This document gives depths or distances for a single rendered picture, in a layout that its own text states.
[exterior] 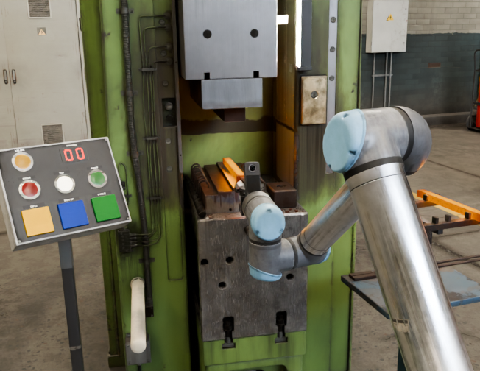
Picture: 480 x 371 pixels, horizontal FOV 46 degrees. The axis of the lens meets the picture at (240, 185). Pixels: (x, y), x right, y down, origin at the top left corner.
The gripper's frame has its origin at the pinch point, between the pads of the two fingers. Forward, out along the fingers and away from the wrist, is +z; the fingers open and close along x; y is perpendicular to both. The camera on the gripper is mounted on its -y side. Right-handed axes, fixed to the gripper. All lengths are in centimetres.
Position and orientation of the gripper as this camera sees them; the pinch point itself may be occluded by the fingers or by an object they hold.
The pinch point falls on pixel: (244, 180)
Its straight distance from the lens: 182.6
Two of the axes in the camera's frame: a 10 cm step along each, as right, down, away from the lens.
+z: -1.7, -2.7, 9.5
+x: 9.9, -0.7, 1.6
